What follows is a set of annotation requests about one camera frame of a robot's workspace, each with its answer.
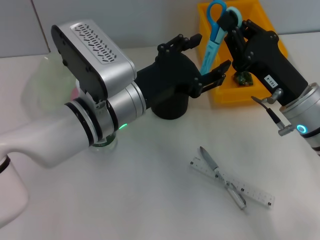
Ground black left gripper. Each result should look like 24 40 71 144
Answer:
134 33 232 111

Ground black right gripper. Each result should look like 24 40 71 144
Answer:
216 9 309 106

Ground blue and teal scissors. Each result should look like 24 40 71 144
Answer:
199 0 243 76

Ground green plastic wrapper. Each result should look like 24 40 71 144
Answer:
233 71 253 87

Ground clear water bottle green label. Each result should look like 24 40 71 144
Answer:
89 136 118 154

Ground black mesh pen holder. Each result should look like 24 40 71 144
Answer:
152 92 190 120

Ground clear silver ballpoint pen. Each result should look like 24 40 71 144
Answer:
199 146 248 211

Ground clear plastic ruler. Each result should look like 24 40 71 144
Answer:
189 156 276 210

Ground translucent green wavy fruit plate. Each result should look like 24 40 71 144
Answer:
22 52 83 118

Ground yellow plastic storage bin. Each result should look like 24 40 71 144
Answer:
196 0 288 105

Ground right gripper cable with plug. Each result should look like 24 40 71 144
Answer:
251 88 295 137

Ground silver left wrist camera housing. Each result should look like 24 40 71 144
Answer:
51 22 138 101

